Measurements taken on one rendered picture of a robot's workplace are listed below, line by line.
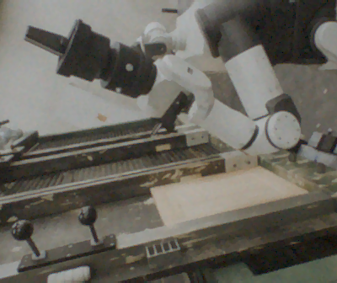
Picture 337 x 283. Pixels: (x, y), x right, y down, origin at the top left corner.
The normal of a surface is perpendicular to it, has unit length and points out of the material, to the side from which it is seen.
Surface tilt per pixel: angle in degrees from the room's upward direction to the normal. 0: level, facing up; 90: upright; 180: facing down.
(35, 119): 90
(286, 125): 90
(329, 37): 90
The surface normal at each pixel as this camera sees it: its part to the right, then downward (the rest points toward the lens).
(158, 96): 0.18, 0.73
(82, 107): 0.18, 0.22
